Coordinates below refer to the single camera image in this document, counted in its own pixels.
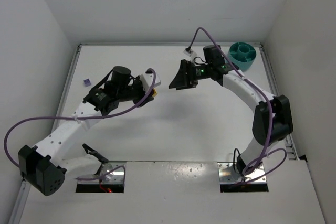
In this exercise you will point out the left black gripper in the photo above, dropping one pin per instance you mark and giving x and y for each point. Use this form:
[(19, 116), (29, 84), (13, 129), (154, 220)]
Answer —
[(146, 98)]

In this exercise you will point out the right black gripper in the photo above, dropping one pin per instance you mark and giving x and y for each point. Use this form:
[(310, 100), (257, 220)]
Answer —
[(189, 74)]

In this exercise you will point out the yellow lego brick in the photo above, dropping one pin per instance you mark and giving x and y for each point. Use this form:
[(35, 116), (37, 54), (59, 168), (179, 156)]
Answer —
[(155, 93)]

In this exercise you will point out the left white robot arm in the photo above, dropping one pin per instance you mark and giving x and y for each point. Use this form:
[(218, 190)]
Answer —
[(44, 166)]

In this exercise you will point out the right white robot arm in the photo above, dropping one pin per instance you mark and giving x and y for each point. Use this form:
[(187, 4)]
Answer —
[(272, 114)]

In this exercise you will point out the small purple lego brick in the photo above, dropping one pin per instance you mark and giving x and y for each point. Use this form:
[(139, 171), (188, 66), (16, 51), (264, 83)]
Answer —
[(86, 82)]

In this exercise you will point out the teal divided round container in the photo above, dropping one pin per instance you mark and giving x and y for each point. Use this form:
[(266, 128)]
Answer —
[(242, 55)]

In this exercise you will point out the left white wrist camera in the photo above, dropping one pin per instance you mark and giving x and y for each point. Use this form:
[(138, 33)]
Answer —
[(147, 80)]

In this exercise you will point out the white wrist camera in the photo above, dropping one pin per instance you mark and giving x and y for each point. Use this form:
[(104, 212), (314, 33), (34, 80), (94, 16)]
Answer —
[(147, 80), (191, 54)]

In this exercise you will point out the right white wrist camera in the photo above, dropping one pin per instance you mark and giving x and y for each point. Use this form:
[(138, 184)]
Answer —
[(191, 54)]

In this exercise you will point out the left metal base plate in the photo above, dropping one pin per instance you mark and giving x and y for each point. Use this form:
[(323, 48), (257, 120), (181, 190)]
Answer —
[(112, 173)]

